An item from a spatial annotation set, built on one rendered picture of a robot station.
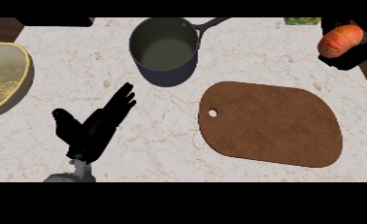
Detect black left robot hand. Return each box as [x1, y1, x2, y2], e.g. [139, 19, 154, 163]
[50, 81, 137, 166]

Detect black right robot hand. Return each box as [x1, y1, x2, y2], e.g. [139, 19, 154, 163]
[316, 16, 367, 72]

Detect orange squash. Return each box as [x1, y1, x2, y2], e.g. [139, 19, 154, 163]
[316, 24, 365, 59]

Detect brown cutting board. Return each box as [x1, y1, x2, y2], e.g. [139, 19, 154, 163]
[197, 80, 345, 169]

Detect dark grey pot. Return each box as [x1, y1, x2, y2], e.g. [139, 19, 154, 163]
[127, 16, 232, 88]

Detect green box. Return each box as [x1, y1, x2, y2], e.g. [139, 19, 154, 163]
[284, 16, 322, 26]

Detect yellow bowl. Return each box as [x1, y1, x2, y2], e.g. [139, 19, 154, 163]
[0, 42, 35, 116]

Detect black appliance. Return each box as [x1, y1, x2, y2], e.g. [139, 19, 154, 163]
[13, 16, 96, 28]

